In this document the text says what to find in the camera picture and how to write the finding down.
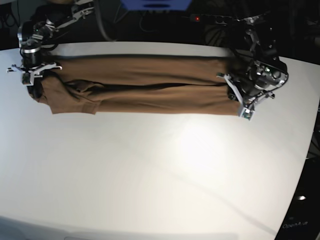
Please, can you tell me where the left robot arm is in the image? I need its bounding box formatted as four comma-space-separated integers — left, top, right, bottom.
226, 15, 289, 108

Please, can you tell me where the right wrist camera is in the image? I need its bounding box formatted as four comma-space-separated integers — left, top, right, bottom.
21, 72, 34, 86

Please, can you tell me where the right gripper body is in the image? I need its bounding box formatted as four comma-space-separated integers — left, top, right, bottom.
19, 48, 43, 75

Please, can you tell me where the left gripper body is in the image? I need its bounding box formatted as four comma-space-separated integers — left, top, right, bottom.
229, 67, 288, 104

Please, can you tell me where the black power strip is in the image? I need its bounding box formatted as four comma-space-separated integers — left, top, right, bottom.
189, 14, 234, 25

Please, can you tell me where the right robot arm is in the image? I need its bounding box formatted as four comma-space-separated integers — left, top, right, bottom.
7, 0, 116, 99

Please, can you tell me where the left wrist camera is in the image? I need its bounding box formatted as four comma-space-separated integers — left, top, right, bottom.
238, 105, 255, 121

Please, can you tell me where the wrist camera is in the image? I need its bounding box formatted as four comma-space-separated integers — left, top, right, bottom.
21, 72, 34, 86
238, 105, 255, 121

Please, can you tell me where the blue box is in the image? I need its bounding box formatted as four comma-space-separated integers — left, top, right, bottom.
121, 0, 192, 11

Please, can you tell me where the brown T-shirt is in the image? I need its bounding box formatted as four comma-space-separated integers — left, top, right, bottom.
33, 55, 240, 116

